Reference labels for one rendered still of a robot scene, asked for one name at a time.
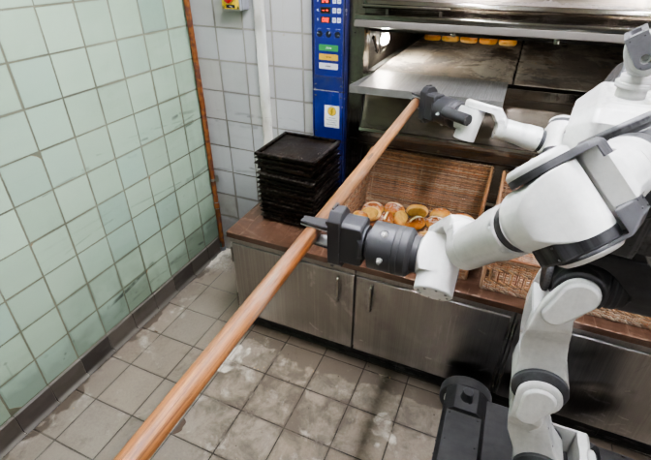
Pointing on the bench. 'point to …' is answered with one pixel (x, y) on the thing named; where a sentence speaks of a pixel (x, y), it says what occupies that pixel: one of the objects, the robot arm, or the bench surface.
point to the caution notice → (331, 116)
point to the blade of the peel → (484, 91)
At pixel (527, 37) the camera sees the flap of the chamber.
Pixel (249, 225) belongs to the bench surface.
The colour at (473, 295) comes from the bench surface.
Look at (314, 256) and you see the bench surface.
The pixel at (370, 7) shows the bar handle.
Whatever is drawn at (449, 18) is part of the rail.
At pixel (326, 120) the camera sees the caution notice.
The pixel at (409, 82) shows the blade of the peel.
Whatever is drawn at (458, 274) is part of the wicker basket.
